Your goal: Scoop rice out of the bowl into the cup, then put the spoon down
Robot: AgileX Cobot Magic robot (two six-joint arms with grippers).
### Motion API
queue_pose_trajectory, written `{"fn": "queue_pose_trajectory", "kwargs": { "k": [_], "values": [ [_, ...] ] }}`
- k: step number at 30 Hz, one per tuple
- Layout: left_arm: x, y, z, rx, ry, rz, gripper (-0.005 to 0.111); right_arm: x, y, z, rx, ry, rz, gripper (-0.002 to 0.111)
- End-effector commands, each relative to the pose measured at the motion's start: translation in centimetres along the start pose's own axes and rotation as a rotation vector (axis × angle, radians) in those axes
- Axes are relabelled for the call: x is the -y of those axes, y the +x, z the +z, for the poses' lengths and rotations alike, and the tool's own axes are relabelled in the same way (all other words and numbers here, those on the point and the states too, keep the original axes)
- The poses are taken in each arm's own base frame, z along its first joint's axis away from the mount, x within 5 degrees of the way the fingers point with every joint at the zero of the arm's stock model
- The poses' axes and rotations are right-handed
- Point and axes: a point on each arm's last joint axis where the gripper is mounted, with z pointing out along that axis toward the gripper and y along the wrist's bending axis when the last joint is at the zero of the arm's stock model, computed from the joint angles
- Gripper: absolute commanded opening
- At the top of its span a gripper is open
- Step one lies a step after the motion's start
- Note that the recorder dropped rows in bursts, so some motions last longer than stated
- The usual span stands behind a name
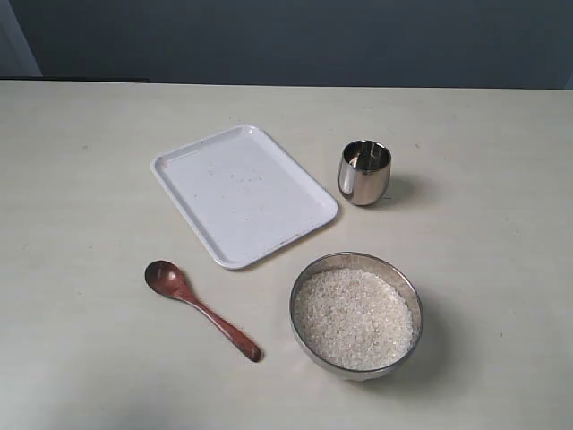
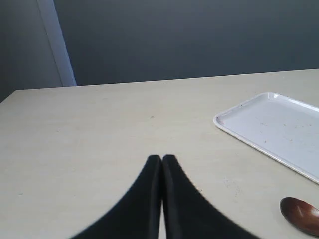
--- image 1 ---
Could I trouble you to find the brown wooden spoon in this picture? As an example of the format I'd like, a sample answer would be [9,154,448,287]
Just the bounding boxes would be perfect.
[144,260,263,363]

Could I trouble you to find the stainless steel cup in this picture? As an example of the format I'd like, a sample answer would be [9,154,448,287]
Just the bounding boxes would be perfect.
[338,140,391,206]

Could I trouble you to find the steel bowl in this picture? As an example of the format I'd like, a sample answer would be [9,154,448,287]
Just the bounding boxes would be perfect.
[289,252,423,382]

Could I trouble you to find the white rectangular tray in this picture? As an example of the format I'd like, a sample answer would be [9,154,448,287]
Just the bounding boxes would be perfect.
[150,125,338,270]

